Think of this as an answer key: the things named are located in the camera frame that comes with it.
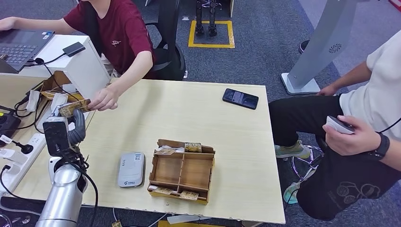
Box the person's right hand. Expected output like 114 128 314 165
0 17 16 31
317 84 339 97

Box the person's left hand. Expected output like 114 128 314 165
87 84 120 112
323 115 381 157

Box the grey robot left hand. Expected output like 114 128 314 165
50 101 87 148

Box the white handheld device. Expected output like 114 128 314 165
325 115 356 135

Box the wooden card organizer box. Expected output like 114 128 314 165
147 139 216 206

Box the person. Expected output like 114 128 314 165
62 0 157 79
268 29 401 221

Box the white card reader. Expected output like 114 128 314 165
117 152 146 189

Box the grey laptop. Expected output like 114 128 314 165
0 29 55 74

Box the black wristwatch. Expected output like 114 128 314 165
368 133 391 162

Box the white desk riser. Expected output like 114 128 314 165
0 34 111 101

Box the printed paper sheet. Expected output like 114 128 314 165
36 106 95 132

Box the white power strip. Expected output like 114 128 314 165
0 133 48 195

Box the grey kiosk stand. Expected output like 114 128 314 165
280 0 359 96

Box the brown cardboard box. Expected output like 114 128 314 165
40 70 87 103

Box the black plug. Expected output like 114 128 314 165
12 141 34 155

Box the black usb hub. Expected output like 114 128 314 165
62 41 86 58

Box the black controller box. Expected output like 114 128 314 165
0 112 22 147

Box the white plug adapter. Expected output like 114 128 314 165
0 149 27 166

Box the black smartphone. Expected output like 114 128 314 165
222 88 260 111

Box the black office chair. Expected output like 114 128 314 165
120 0 186 81

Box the standing humanoid robot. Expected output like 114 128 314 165
194 0 219 37

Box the yellow flat box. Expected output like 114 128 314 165
158 220 226 227

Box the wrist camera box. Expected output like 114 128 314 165
42 116 70 157

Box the thin black cable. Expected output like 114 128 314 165
377 117 401 135

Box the black power cable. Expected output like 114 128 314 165
0 165 41 204
33 58 83 135

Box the black hub cable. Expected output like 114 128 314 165
25 52 67 67

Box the chrome ring stool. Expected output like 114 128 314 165
289 144 325 183

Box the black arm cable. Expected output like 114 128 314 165
70 157 99 227

